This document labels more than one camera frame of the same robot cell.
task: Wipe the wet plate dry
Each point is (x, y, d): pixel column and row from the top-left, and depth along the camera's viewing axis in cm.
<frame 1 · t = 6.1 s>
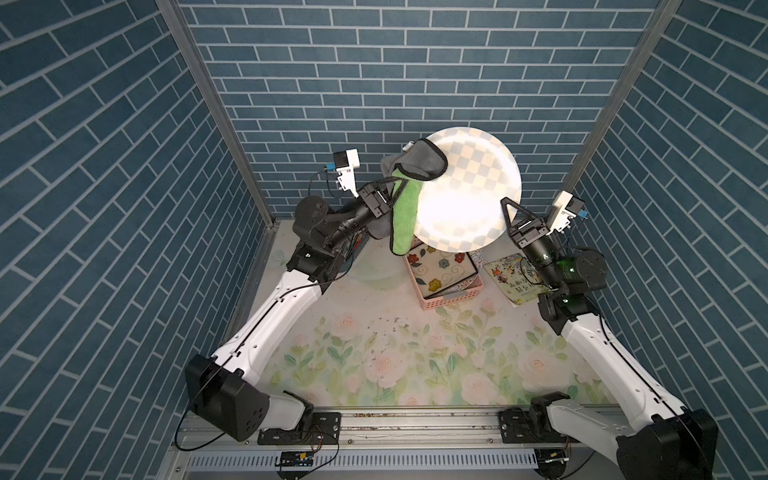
left hand: (419, 184, 55), fingers closed
right hand: (506, 206, 59), fingers closed
square floral plate: (436, 271, 103), point 4 cm above the table
pink plastic basket: (450, 297, 95), point 5 cm above the table
teal tray: (357, 246, 110), point 3 cm above the table

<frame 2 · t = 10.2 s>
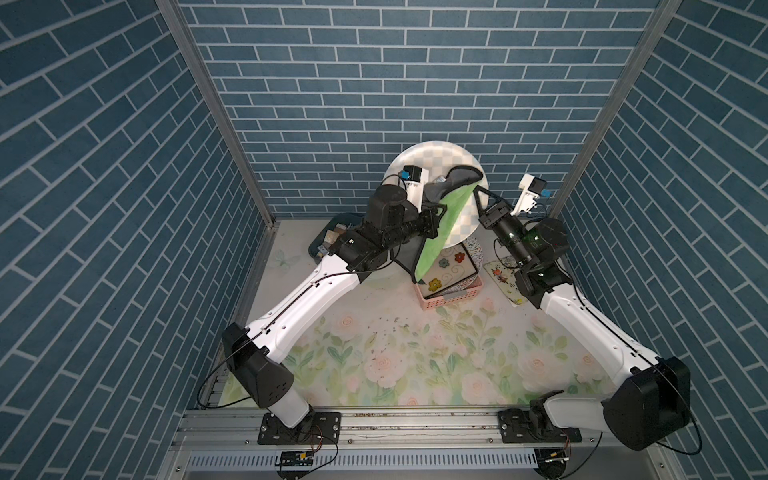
left hand: (455, 206, 65), fingers closed
right hand: (474, 191, 65), fingers closed
the named things where they were.

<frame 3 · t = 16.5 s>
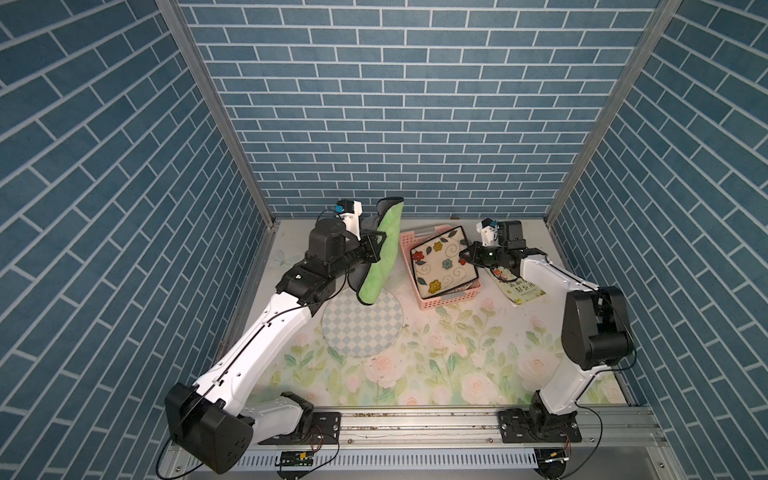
left hand: (394, 235, 70), fingers closed
right hand: (462, 253, 94), fingers closed
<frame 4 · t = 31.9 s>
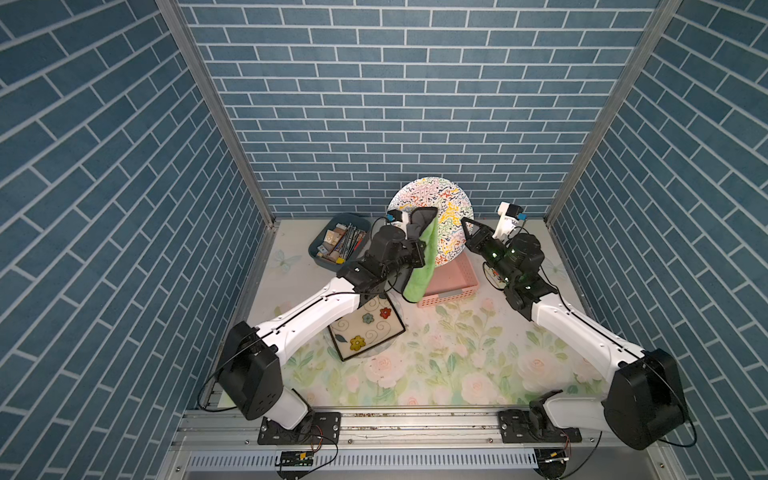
left hand: (434, 247, 77), fingers closed
right hand: (464, 220, 74), fingers closed
square floral plate: (373, 323, 93), on the table
green grey microfibre cloth: (420, 282, 78), point 22 cm above the table
items in teal tray: (339, 243, 112), point 2 cm above the table
